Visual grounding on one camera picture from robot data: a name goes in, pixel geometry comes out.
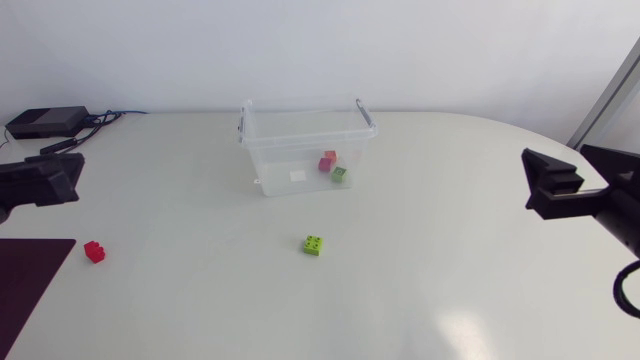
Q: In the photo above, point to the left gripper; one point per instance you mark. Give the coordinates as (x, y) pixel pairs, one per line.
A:
(40, 180)

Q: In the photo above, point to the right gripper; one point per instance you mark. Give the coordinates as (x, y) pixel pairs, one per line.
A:
(575, 204)

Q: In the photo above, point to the red toy brick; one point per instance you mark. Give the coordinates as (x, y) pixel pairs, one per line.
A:
(94, 252)

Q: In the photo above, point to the lime green toy brick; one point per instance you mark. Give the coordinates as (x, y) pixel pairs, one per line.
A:
(313, 245)

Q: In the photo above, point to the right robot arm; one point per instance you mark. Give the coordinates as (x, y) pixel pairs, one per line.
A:
(622, 225)

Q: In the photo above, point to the clear plastic container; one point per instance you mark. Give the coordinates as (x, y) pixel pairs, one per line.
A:
(305, 150)

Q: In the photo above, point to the black power brick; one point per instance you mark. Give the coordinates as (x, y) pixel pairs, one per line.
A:
(47, 121)

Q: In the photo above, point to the dark mat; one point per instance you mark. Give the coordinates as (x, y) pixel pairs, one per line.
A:
(25, 280)

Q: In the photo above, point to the dark green toy brick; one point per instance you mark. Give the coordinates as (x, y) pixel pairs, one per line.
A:
(339, 174)

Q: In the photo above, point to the orange toy brick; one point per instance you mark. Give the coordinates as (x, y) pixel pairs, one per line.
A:
(331, 155)

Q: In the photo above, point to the pink toy brick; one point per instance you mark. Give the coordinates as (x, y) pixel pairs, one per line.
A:
(325, 164)

